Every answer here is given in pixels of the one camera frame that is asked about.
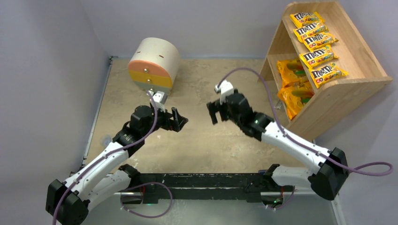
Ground round pastel drawer cabinet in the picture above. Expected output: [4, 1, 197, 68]
[127, 37, 181, 94]

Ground large orange candy bag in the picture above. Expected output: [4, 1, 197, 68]
[276, 58, 308, 88]
[277, 85, 314, 120]

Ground yellow m&m pack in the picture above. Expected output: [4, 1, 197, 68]
[308, 62, 349, 89]
[299, 45, 339, 69]

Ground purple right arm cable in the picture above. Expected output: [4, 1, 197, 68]
[217, 67, 394, 177]

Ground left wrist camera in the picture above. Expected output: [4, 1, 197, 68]
[147, 90, 168, 113]

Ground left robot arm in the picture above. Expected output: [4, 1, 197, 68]
[46, 105, 188, 225]

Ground yellow M&M pack front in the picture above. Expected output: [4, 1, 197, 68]
[308, 62, 349, 89]

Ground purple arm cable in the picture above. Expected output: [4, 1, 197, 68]
[217, 67, 394, 177]
[52, 91, 159, 225]

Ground wooden shelf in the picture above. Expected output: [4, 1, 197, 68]
[257, 0, 393, 141]

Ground yellow candy pack horizontal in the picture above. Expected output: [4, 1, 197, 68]
[293, 22, 329, 43]

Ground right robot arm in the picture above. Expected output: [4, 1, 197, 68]
[207, 93, 349, 201]

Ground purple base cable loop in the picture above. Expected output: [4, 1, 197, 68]
[120, 182, 174, 218]

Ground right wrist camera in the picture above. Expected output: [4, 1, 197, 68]
[214, 80, 234, 105]

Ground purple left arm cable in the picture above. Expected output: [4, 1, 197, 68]
[52, 91, 159, 225]

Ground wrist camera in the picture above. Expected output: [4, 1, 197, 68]
[147, 90, 168, 113]
[214, 80, 234, 105]

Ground yellow candy pack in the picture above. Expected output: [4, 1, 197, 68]
[289, 12, 324, 28]
[303, 31, 339, 51]

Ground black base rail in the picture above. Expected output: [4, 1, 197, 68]
[125, 173, 293, 204]

